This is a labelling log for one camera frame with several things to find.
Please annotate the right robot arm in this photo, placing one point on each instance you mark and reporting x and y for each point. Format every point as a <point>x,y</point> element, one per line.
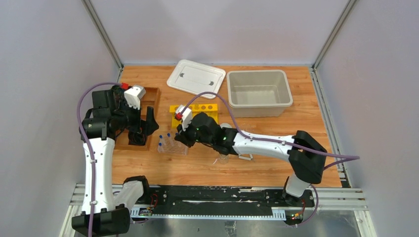
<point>305,155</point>

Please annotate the clear well plate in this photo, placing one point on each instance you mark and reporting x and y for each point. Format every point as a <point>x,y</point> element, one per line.
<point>177,148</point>

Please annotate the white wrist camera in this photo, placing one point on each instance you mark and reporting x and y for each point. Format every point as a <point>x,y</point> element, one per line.
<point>184,115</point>
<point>134,95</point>

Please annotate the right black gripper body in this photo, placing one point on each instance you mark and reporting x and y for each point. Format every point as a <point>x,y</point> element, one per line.
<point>190,136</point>

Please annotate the small clear glass jar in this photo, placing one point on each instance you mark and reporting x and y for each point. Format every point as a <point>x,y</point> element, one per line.
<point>223,159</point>

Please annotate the white clay triangle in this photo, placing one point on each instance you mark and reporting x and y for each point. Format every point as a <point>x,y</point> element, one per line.
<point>248,157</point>

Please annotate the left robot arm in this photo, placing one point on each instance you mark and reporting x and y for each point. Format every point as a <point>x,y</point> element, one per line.
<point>113,111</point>

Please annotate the white plastic bin lid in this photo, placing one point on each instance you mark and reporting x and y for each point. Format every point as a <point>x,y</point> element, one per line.
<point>195,78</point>

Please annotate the beige plastic bin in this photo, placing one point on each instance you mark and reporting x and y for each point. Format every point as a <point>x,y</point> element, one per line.
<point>258,93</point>

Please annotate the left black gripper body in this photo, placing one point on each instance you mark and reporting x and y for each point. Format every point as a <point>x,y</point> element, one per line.
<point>141,124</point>

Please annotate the wooden compartment tray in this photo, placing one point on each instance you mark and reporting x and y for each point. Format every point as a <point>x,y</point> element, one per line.
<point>150,99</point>

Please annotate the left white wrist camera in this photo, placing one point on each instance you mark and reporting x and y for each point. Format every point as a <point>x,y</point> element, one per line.
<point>134,95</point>

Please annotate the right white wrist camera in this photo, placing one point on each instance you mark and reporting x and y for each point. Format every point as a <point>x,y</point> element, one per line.
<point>184,115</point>

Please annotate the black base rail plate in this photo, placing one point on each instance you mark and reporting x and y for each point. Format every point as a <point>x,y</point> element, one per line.
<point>221,202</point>

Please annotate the white porcelain dish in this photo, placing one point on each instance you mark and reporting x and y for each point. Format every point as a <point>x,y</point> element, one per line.
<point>225,125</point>

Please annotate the yellow test tube rack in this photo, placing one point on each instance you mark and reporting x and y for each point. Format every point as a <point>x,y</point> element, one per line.
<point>210,110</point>

